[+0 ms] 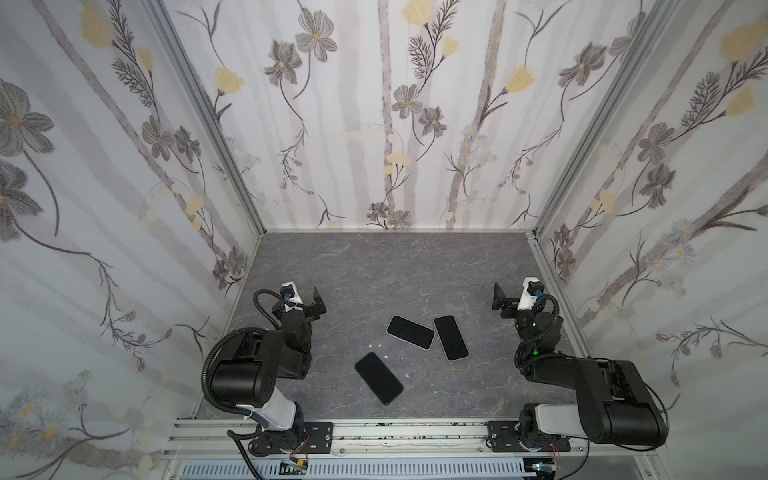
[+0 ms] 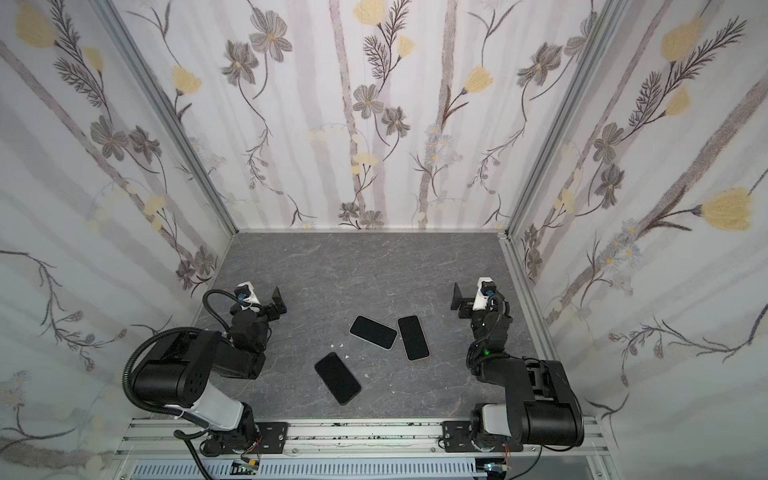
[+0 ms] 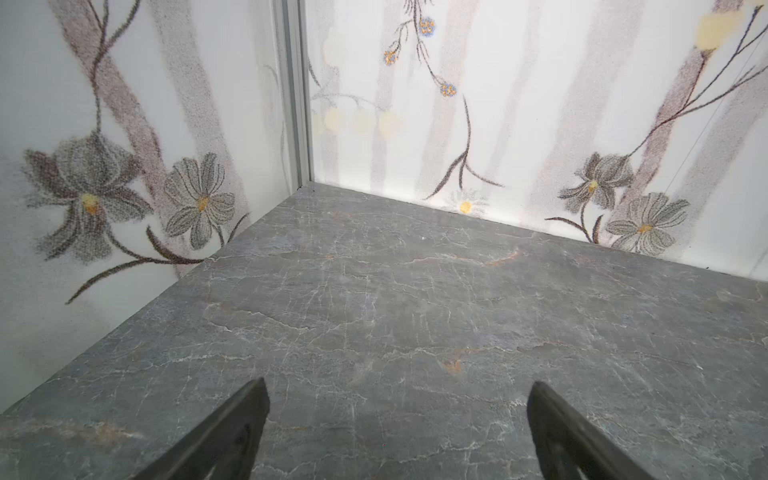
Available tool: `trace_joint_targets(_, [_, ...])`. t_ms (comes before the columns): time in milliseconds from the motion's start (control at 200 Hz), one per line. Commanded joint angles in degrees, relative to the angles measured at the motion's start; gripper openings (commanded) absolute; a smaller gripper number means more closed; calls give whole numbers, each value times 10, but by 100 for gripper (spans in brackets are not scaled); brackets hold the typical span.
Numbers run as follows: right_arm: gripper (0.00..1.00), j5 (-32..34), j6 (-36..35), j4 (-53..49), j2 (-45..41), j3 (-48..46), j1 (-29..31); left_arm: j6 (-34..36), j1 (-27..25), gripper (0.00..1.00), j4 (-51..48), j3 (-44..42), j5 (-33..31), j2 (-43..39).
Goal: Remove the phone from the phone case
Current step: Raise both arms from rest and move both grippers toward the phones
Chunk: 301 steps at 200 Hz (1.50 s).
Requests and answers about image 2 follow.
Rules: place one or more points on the phone in black case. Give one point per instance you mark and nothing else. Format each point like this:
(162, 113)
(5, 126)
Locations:
(337, 377)

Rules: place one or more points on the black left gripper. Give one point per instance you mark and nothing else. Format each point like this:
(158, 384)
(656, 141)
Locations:
(267, 306)

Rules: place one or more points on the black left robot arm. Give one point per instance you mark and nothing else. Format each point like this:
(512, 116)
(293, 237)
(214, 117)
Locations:
(170, 373)

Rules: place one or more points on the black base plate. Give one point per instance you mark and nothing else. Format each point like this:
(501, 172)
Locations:
(456, 437)
(273, 437)

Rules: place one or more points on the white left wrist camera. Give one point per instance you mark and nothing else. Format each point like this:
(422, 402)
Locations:
(246, 296)

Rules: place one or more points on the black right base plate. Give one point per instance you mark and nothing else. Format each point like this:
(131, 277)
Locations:
(456, 437)

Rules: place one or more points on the white perforated cable duct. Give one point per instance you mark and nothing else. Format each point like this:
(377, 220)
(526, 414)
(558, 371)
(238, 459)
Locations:
(356, 468)

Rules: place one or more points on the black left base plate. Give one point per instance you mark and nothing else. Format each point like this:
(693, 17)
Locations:
(273, 437)

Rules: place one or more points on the aluminium mounting rail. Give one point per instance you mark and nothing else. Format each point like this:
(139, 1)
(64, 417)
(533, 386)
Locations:
(149, 450)

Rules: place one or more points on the phone in white case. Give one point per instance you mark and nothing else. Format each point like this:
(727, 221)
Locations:
(373, 332)

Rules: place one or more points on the black smartphone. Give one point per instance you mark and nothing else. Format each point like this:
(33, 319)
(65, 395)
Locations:
(413, 338)

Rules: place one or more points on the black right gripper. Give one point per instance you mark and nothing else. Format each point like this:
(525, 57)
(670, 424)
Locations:
(466, 303)

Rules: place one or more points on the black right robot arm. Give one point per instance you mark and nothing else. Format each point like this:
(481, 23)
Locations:
(539, 407)

